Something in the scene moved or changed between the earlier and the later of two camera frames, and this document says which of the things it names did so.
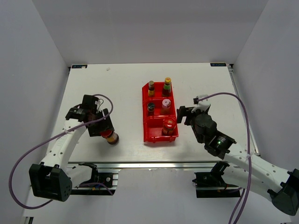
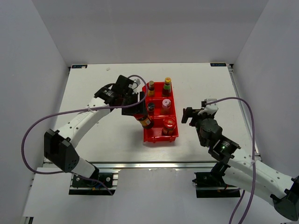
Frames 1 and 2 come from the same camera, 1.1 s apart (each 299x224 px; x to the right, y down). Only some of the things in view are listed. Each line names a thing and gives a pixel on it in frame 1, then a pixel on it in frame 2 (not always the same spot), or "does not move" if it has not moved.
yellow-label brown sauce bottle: x=151 y=88 does not move
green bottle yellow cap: x=167 y=90 does not move
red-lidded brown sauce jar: x=169 y=125 does not move
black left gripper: x=106 y=124 → x=141 y=110
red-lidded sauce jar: x=112 y=137 → x=147 y=122
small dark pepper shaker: x=151 y=109 does not move
